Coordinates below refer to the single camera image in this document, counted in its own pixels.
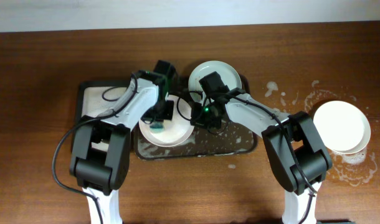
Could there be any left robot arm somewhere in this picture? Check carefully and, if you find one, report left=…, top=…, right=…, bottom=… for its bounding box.
left=69, top=60, right=176, bottom=223

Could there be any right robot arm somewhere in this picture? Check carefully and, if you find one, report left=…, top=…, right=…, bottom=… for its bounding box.
left=189, top=72, right=333, bottom=223

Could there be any black soapy water tray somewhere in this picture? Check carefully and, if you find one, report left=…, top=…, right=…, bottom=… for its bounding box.
left=72, top=81, right=131, bottom=160

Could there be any dark brown serving tray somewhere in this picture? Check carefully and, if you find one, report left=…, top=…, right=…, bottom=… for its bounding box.
left=133, top=74, right=259, bottom=161

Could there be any yellow green sponge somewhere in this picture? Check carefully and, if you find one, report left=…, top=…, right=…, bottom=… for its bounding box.
left=150, top=121, right=164, bottom=131

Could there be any white plate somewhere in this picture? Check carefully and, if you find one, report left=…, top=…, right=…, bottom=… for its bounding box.
left=139, top=95, right=194, bottom=147
left=313, top=100, right=371, bottom=154

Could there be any pale blue plate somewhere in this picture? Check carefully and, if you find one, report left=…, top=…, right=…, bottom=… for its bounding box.
left=188, top=60, right=242, bottom=103

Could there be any white plate front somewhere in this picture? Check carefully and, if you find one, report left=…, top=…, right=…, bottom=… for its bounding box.
left=139, top=95, right=194, bottom=147

